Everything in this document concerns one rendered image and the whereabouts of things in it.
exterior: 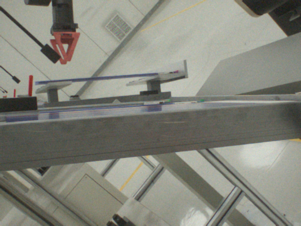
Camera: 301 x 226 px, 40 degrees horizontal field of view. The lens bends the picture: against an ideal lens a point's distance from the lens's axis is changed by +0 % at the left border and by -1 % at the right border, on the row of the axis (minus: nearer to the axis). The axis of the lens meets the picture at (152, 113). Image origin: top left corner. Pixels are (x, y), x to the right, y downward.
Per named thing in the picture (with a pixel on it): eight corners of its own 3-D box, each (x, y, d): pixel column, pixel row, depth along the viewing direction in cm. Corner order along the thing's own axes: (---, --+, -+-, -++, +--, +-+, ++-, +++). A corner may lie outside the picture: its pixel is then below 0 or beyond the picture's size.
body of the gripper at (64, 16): (53, 30, 108) (51, 1, 108) (50, 36, 118) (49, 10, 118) (78, 30, 110) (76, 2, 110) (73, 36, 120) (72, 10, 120)
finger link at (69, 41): (52, 63, 114) (51, 28, 113) (51, 65, 120) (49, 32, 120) (78, 62, 116) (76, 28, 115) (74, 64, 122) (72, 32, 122)
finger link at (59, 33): (55, 60, 107) (53, 24, 107) (52, 63, 114) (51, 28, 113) (82, 60, 109) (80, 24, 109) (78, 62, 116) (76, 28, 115)
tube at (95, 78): (176, 74, 152) (176, 71, 152) (178, 74, 151) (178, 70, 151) (35, 85, 132) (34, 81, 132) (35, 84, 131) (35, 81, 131)
